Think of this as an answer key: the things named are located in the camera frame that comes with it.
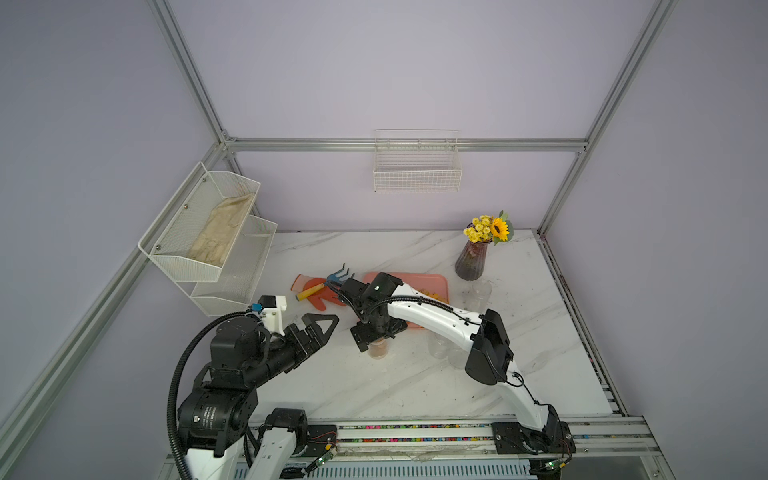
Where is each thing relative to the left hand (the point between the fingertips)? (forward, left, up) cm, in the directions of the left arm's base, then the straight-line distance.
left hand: (327, 334), depth 61 cm
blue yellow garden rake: (+34, +9, -28) cm, 45 cm away
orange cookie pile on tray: (+28, -28, -29) cm, 49 cm away
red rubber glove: (+33, +18, -29) cm, 47 cm away
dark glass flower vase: (+35, -40, -20) cm, 57 cm away
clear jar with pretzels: (+7, -9, -25) cm, 28 cm away
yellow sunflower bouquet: (+36, -41, -4) cm, 54 cm away
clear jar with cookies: (+23, -40, -21) cm, 51 cm away
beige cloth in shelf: (+26, +34, +1) cm, 42 cm away
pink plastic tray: (+34, -29, -29) cm, 53 cm away
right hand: (+6, -7, -20) cm, 22 cm away
